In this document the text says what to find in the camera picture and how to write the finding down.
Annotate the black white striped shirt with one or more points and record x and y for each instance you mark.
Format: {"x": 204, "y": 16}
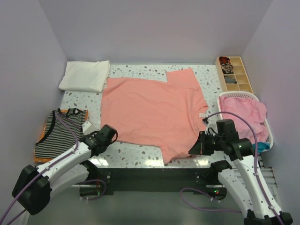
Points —
{"x": 58, "y": 131}

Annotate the rolled dark socks in organizer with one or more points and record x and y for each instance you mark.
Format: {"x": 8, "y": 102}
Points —
{"x": 226, "y": 65}

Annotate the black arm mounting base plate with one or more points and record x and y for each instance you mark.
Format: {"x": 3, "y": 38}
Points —
{"x": 109, "y": 181}

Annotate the wooden compartment organizer box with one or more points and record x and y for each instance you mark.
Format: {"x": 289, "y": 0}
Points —
{"x": 238, "y": 81}

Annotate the blue garment in basket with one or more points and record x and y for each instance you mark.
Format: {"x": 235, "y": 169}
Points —
{"x": 261, "y": 146}

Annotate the folded orange t shirt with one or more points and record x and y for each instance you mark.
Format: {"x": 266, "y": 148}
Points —
{"x": 42, "y": 159}

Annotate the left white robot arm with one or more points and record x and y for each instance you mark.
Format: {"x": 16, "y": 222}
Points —
{"x": 37, "y": 185}

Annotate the light pink garment in basket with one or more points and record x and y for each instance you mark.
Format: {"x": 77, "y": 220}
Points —
{"x": 251, "y": 110}

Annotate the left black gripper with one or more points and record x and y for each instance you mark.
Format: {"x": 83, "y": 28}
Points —
{"x": 93, "y": 134}

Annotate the folded white t shirt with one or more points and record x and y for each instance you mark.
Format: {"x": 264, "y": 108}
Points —
{"x": 85, "y": 76}

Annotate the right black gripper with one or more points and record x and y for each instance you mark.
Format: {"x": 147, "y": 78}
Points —
{"x": 198, "y": 149}

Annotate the aluminium rail frame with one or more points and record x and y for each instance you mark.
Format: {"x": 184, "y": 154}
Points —
{"x": 267, "y": 173}

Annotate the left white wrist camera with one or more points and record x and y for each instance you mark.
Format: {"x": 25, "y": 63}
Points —
{"x": 88, "y": 128}

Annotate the salmon pink t shirt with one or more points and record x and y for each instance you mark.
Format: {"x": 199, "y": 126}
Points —
{"x": 167, "y": 114}

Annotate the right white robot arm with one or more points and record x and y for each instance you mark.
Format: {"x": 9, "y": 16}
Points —
{"x": 243, "y": 180}

